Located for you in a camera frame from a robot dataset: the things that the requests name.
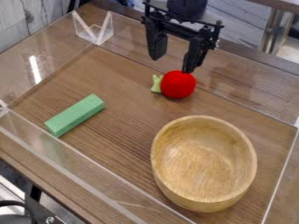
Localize green rectangular block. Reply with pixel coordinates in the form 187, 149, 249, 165
44, 94, 106, 137

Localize clear acrylic enclosure walls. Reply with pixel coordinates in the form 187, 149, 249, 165
0, 5, 299, 224

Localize black table frame bracket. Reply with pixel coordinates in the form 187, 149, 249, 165
0, 183, 68, 224

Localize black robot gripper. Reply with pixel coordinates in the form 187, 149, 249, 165
143, 0, 225, 74

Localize red plush fruit green stem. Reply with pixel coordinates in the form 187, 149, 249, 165
151, 70, 197, 99

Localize wooden bowl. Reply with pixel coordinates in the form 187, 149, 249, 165
151, 115, 258, 213

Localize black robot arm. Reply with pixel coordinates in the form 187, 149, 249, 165
142, 0, 225, 74

